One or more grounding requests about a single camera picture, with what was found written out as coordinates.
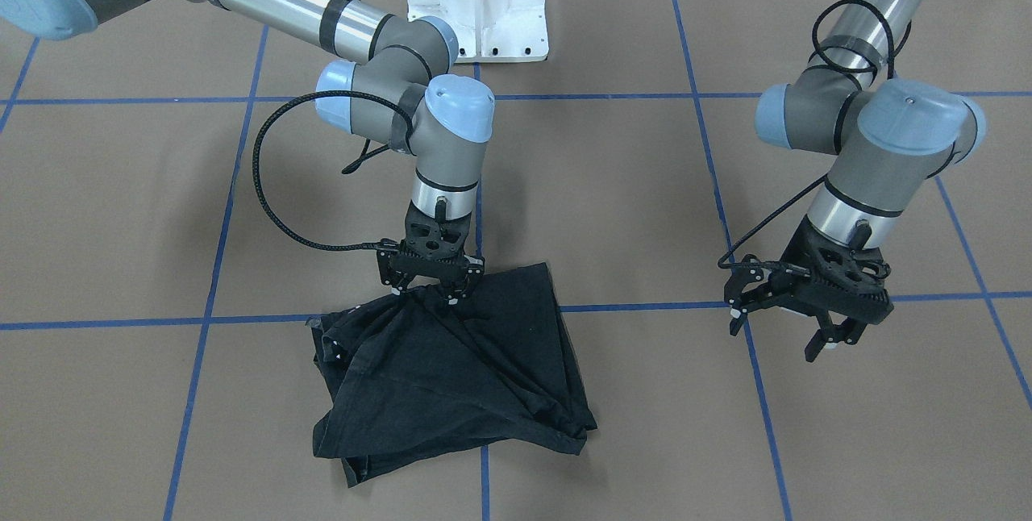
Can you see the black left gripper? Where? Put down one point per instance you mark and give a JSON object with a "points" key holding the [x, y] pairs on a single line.
{"points": [[788, 290]]}

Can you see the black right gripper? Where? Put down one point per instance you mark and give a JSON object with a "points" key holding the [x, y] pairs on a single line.
{"points": [[397, 271]]}

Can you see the black graphic t-shirt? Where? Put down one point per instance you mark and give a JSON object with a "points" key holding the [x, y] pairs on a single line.
{"points": [[413, 377]]}

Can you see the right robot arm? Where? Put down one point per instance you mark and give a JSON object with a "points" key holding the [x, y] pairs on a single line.
{"points": [[389, 80]]}

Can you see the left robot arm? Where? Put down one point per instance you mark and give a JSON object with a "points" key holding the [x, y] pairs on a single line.
{"points": [[888, 135]]}

